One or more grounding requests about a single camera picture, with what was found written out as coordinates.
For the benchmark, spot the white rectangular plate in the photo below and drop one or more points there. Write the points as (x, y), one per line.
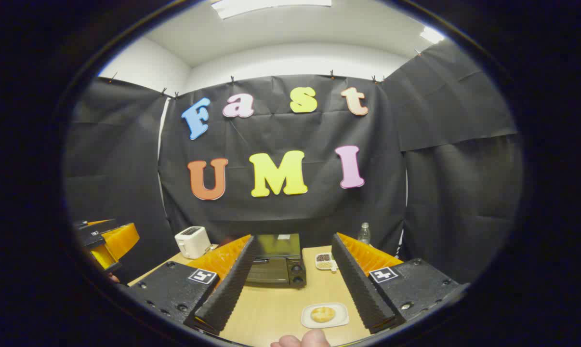
(341, 311)

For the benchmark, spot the ceiling light panel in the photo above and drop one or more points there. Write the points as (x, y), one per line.
(431, 34)

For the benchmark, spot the small white divided dish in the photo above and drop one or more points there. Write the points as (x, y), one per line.
(325, 261)

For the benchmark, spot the black electric oven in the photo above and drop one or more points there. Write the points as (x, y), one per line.
(276, 270)

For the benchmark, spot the white toaster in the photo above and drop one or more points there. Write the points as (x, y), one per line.
(192, 241)

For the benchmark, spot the golden bread bun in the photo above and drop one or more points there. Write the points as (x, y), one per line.
(323, 314)

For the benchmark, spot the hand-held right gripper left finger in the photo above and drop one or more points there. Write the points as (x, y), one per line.
(228, 294)

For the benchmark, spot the clear plastic water bottle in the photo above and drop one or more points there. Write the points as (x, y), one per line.
(363, 235)

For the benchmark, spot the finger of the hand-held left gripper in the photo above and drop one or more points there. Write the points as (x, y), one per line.
(95, 226)
(122, 238)

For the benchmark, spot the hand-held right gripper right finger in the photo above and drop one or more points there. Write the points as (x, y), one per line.
(363, 294)

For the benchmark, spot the row of black cloth clips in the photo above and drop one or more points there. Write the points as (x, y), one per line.
(232, 79)

